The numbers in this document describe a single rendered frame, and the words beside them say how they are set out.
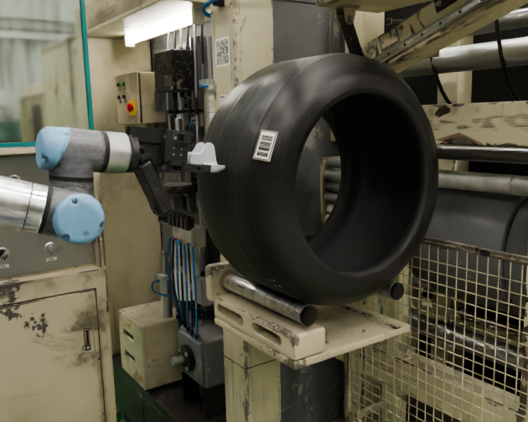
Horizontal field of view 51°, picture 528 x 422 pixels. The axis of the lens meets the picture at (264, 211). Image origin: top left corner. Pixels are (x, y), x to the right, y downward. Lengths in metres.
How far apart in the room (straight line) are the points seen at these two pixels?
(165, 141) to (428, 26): 0.78
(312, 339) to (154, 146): 0.54
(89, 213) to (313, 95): 0.52
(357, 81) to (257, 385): 0.93
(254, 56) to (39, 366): 1.06
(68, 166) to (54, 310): 0.79
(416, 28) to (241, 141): 0.64
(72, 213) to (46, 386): 1.00
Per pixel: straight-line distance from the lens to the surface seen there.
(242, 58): 1.52
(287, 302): 1.28
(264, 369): 1.70
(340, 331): 1.42
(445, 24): 1.51
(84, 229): 0.87
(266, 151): 1.09
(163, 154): 1.07
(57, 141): 1.00
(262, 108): 1.14
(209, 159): 1.12
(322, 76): 1.18
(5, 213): 0.88
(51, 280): 1.71
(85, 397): 1.85
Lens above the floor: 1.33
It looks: 9 degrees down
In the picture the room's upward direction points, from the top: 1 degrees counter-clockwise
